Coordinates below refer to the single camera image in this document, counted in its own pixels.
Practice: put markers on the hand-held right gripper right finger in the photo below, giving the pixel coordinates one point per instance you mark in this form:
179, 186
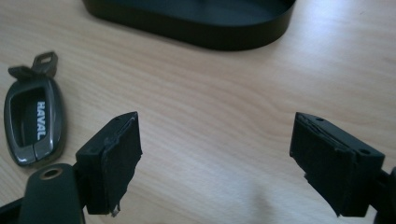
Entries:
336, 168

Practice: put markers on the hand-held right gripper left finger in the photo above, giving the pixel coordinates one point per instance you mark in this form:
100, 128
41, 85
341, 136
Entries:
106, 168

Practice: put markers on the grey car key fob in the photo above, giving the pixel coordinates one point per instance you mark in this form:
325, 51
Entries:
32, 119

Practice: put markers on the black oval tray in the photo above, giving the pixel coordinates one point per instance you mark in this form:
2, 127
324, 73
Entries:
199, 21

